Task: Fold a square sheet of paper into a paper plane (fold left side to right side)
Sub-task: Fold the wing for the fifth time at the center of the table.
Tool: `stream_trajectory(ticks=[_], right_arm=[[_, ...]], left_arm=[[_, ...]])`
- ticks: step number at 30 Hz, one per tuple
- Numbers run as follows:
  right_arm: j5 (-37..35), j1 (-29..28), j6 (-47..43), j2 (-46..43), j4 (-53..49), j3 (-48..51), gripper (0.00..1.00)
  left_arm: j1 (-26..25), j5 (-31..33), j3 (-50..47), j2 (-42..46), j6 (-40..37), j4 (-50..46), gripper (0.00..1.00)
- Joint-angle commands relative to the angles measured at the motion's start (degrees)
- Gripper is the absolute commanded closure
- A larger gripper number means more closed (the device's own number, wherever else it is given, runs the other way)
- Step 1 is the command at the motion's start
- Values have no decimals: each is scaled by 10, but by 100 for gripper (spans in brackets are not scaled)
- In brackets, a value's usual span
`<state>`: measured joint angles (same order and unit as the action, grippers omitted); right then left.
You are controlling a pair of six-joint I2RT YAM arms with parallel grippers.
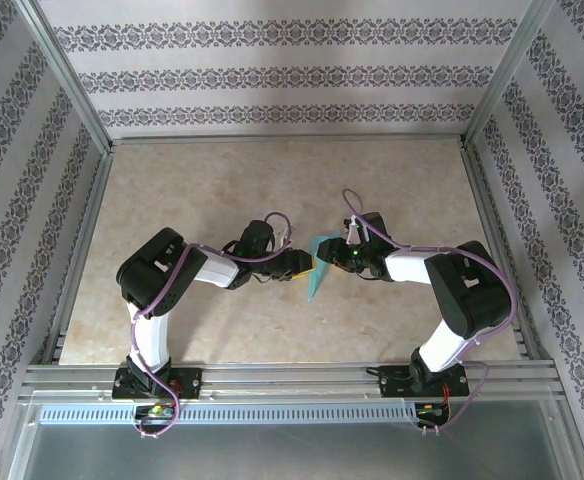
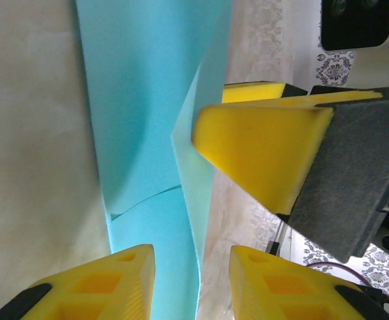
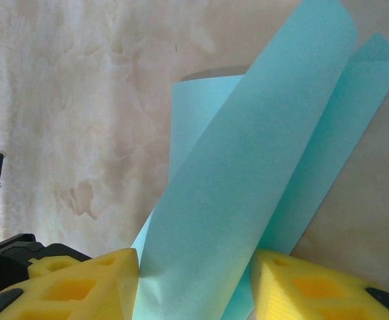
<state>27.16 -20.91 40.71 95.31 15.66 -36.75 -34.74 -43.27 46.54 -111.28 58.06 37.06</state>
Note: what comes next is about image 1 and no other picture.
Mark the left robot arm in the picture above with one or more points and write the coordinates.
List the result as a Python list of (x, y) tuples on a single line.
[(157, 270)]

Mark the grey metal sheet panel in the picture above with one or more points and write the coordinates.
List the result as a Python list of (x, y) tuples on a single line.
[(292, 455)]

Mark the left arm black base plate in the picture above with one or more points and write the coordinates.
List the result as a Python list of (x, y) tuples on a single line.
[(187, 384)]

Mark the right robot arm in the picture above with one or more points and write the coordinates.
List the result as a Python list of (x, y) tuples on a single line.
[(472, 295)]

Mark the thin aluminium cross rail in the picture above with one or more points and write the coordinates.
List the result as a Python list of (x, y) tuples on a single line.
[(287, 138)]

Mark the aluminium side rail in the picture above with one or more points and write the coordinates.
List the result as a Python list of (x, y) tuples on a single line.
[(502, 250), (79, 250)]

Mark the small circuit board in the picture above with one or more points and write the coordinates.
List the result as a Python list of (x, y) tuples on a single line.
[(431, 411), (156, 412)]

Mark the long aluminium mounting rail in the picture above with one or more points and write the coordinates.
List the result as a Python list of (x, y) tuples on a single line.
[(292, 380)]

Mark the aluminium frame post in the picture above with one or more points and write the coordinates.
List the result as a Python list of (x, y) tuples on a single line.
[(67, 80), (507, 75)]

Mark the light blue paper sheet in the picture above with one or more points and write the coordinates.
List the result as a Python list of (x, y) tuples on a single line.
[(314, 287)]

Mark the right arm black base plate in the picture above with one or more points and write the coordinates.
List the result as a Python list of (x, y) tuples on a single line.
[(397, 382)]

